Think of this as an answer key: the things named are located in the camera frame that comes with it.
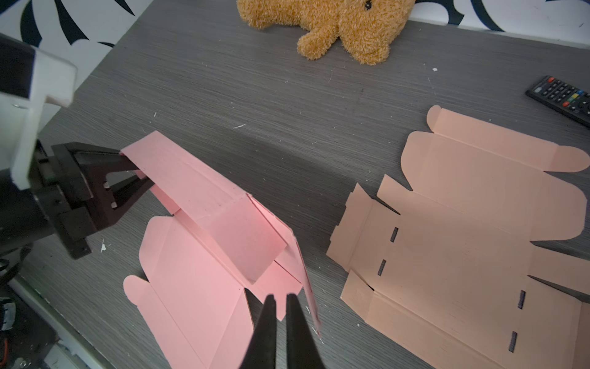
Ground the peach flat cardboard box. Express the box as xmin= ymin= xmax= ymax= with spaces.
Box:
xmin=327 ymin=105 xmax=589 ymax=368

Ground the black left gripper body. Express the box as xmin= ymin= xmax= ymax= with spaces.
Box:
xmin=1 ymin=142 xmax=99 ymax=259

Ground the black remote control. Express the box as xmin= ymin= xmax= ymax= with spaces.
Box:
xmin=525 ymin=75 xmax=590 ymax=129

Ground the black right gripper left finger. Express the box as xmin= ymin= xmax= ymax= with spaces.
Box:
xmin=239 ymin=295 xmax=277 ymax=369

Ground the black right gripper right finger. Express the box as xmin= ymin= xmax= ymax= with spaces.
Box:
xmin=286 ymin=294 xmax=326 ymax=369

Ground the pink cardboard box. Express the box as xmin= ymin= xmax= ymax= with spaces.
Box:
xmin=122 ymin=132 xmax=319 ymax=368

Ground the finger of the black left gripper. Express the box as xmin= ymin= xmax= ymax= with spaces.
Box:
xmin=92 ymin=175 xmax=154 ymax=231
xmin=69 ymin=142 xmax=138 ymax=185

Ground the brown teddy bear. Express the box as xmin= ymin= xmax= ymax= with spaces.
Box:
xmin=237 ymin=0 xmax=415 ymax=65

